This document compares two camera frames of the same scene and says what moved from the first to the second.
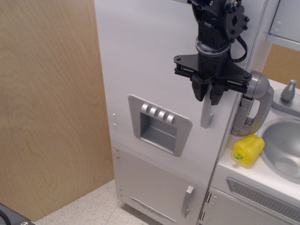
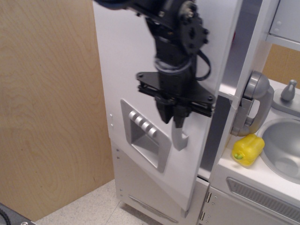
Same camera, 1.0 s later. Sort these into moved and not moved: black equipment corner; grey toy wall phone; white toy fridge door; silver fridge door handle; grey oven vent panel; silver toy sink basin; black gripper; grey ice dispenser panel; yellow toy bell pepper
Moved: black gripper; white toy fridge door; grey ice dispenser panel; silver fridge door handle
Not moved: yellow toy bell pepper; silver toy sink basin; grey toy wall phone; black equipment corner; grey oven vent panel
